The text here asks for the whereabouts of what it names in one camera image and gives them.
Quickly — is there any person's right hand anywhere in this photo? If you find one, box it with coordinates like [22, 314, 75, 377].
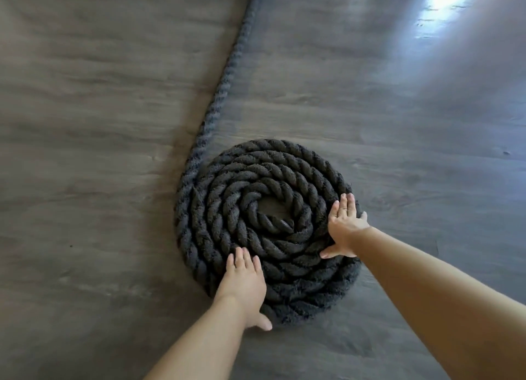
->
[319, 193, 371, 260]

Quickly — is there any person's left hand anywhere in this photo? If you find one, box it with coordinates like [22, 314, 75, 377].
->
[213, 247, 273, 332]

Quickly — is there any thick black twisted rope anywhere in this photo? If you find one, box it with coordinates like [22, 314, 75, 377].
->
[174, 0, 363, 329]

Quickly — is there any person's right forearm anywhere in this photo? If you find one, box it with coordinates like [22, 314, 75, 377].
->
[352, 227, 526, 380]

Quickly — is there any person's left forearm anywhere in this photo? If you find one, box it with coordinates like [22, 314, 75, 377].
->
[144, 296, 249, 380]

